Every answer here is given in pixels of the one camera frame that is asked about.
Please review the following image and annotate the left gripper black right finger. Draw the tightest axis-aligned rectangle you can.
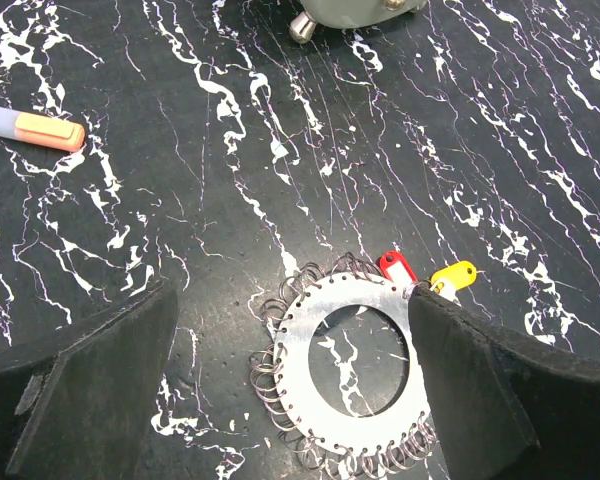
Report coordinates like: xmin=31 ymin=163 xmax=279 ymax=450
xmin=408 ymin=286 xmax=600 ymax=479

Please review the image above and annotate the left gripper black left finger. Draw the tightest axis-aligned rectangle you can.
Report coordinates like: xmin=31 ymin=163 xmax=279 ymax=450
xmin=0 ymin=282 xmax=179 ymax=479

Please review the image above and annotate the yellow key tag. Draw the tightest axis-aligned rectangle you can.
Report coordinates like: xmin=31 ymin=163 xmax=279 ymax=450
xmin=430 ymin=260 xmax=478 ymax=304

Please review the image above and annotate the red key tag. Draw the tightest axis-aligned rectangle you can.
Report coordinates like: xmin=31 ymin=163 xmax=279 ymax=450
xmin=377 ymin=250 xmax=418 ymax=285

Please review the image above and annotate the orange capped marker pen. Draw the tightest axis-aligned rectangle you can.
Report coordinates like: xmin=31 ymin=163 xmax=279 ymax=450
xmin=0 ymin=107 xmax=86 ymax=152

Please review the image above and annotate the round three-drawer mini cabinet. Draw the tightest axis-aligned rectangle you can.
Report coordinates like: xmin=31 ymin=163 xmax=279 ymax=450
xmin=289 ymin=0 xmax=428 ymax=44

